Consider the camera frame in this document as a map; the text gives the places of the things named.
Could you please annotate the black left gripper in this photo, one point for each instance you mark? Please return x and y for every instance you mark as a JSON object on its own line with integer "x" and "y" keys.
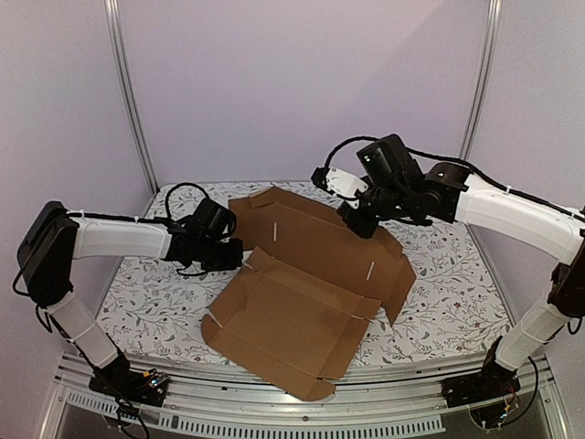
{"x": 235, "y": 260}

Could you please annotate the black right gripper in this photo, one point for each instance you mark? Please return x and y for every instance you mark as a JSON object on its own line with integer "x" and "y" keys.
{"x": 359, "y": 219}

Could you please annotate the brown cardboard box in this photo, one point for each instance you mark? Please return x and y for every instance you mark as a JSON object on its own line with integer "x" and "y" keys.
{"x": 299, "y": 307}

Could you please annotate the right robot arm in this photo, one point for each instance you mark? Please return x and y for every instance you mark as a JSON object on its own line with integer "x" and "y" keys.
{"x": 453, "y": 193}

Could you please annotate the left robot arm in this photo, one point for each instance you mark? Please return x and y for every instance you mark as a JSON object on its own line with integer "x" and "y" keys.
{"x": 59, "y": 236}

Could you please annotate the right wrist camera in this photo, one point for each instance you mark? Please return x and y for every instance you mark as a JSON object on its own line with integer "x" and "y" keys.
{"x": 338, "y": 182}

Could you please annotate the aluminium front rail frame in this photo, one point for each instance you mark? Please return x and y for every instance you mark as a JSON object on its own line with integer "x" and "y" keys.
{"x": 218, "y": 401}

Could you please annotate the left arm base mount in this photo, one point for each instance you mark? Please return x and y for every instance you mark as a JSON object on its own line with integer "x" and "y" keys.
{"x": 118, "y": 380}

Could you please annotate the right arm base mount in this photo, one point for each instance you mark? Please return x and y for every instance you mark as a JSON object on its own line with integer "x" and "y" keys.
{"x": 493, "y": 388}

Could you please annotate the right aluminium corner post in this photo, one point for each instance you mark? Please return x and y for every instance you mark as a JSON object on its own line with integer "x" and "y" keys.
{"x": 492, "y": 24}

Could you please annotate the aluminium corner post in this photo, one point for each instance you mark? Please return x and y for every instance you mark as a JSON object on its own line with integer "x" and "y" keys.
{"x": 492, "y": 24}
{"x": 114, "y": 23}

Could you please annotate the left aluminium corner post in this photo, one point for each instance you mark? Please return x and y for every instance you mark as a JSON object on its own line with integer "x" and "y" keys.
{"x": 114, "y": 23}

